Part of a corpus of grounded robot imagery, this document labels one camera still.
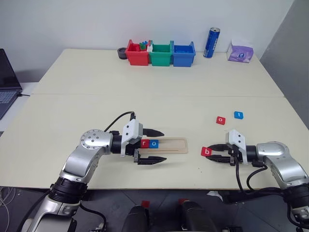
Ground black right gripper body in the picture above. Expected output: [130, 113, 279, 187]
[226, 144, 240, 167]

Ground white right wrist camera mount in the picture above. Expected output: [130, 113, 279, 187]
[225, 129, 249, 165]

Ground blue plastic bin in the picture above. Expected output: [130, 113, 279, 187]
[172, 41, 196, 68]

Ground green plastic bin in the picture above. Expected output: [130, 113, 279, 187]
[148, 40, 175, 67]

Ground dark rounded shape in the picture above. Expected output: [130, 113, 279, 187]
[120, 200, 151, 232]
[175, 198, 219, 232]

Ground black laptop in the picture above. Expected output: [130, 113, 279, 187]
[0, 48, 24, 121]

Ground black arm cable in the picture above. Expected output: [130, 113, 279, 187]
[235, 161, 289, 195]
[103, 111, 136, 132]

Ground wooden letter tray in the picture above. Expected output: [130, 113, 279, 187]
[140, 137, 189, 155]

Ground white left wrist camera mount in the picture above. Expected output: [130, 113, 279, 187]
[120, 119, 144, 157]

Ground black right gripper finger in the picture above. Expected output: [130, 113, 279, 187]
[205, 155, 232, 165]
[208, 144, 228, 152]

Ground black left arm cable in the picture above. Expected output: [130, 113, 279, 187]
[103, 111, 136, 132]

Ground white crumpled paper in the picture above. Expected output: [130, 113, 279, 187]
[207, 190, 223, 201]

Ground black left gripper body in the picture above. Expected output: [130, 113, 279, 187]
[125, 129, 146, 166]

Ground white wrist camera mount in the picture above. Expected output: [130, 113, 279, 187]
[120, 119, 144, 157]
[225, 129, 249, 165]

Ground purple tissue pack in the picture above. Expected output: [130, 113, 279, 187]
[226, 38, 255, 63]

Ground blue drink can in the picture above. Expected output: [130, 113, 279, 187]
[203, 27, 221, 59]

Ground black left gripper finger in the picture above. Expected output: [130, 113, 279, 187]
[143, 129, 165, 138]
[140, 156, 168, 166]

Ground red letter b block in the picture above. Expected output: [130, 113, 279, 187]
[200, 146, 213, 158]

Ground white thin cables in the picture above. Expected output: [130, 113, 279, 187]
[0, 186, 16, 219]

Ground red plastic bin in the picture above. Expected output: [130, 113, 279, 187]
[125, 39, 152, 66]

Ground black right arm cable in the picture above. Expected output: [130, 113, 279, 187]
[235, 161, 289, 195]

